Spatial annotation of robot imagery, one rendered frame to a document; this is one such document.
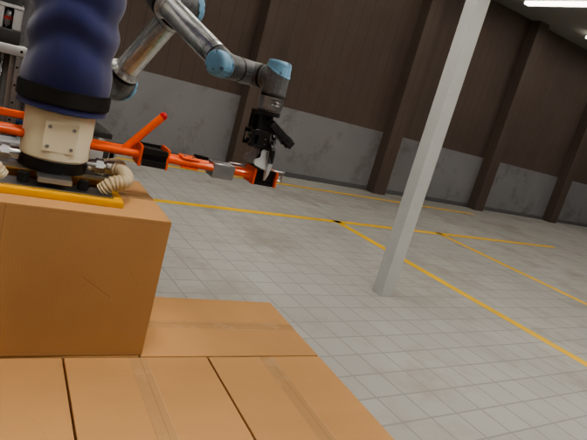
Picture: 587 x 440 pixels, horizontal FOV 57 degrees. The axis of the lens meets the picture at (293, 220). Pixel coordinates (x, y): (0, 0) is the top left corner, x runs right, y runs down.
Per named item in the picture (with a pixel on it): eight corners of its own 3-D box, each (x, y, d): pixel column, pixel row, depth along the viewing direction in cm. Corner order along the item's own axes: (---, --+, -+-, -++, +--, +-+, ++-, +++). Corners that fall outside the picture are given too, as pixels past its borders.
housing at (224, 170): (211, 177, 161) (215, 163, 160) (204, 172, 167) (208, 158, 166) (232, 181, 165) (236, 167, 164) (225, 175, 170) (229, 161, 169)
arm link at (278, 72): (276, 60, 169) (298, 65, 165) (267, 95, 171) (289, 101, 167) (261, 55, 162) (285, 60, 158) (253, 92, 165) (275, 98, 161)
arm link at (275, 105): (278, 98, 171) (289, 101, 164) (274, 113, 172) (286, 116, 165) (257, 92, 167) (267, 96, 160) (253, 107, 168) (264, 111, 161)
